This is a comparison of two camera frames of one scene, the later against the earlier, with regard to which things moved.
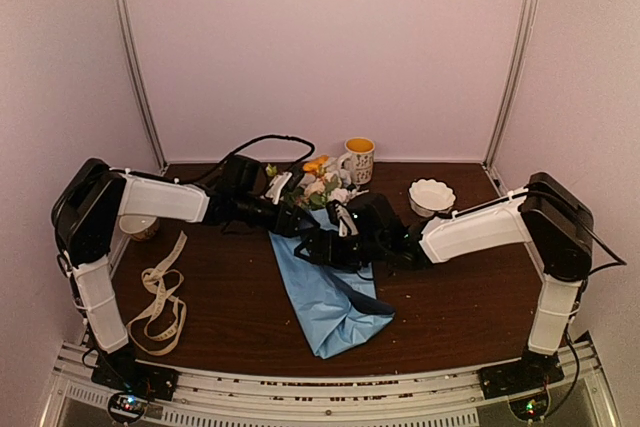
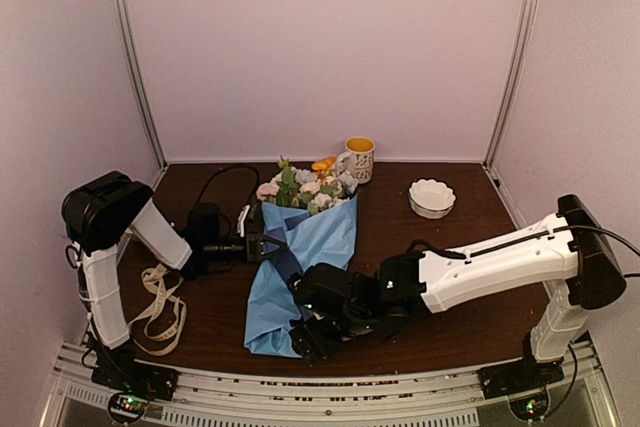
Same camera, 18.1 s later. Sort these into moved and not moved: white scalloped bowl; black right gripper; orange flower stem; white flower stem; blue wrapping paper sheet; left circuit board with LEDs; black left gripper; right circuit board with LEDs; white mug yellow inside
Moved: black left gripper; blue wrapping paper sheet; black right gripper; orange flower stem; white flower stem
Not moved: left circuit board with LEDs; right circuit board with LEDs; white mug yellow inside; white scalloped bowl
